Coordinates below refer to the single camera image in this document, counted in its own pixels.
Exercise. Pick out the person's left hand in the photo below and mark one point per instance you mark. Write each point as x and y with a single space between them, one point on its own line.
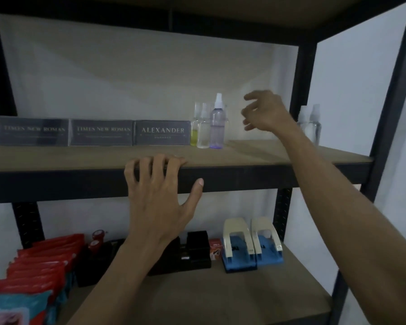
152 213

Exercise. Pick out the person's right hand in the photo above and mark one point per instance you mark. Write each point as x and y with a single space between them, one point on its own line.
274 113

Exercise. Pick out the person's right fingers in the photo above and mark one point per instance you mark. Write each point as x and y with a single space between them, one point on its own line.
253 109

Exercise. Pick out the person's left middle finger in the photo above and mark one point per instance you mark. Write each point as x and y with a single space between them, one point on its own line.
161 170

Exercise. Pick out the person's left little finger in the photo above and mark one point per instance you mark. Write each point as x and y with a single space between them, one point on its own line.
130 175

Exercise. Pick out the person's left thumb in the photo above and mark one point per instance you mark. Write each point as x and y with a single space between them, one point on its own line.
193 194

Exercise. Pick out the person's left forearm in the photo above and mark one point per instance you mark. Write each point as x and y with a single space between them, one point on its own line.
121 284

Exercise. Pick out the person's right forearm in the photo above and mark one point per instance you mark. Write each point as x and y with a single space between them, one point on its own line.
352 213

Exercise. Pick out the grey box with white lettering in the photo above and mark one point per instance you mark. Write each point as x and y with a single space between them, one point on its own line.
162 132

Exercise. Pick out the purple spray bottle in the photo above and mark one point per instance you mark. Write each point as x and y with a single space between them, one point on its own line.
218 128

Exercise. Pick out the brown wooden shelf board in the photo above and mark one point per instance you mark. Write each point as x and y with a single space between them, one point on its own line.
223 294
88 157
257 10

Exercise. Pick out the spray bottle with yellow liquid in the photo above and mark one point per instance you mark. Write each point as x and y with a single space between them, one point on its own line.
194 135

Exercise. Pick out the black metal shelving rack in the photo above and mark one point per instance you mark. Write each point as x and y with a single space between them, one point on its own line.
240 182

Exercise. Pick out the clear spray bottle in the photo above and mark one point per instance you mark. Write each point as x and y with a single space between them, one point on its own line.
303 120
315 126
203 135

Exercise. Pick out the grey box with gold lettering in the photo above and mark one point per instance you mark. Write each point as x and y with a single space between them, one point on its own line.
101 132
32 131

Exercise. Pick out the small red and white box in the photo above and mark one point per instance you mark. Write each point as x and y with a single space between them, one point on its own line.
216 250

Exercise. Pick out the cream and blue hole punch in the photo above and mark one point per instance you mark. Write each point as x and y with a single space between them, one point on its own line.
267 247
238 248

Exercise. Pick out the red stamp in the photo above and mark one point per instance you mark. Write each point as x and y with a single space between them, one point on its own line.
96 243

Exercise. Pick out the stack of red packets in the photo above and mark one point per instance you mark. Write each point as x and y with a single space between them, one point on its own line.
40 267

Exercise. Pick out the teal and pink packet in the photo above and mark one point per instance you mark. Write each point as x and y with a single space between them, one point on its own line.
17 309

